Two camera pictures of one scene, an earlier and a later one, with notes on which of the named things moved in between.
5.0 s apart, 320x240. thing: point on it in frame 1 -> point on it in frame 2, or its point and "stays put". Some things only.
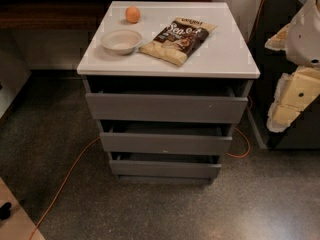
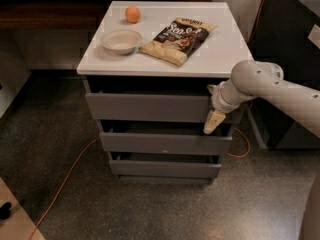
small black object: [5, 211] stays put
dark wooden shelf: [71, 12] stays put
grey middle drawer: [131, 138] stays put
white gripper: [305, 39] -> [217, 99]
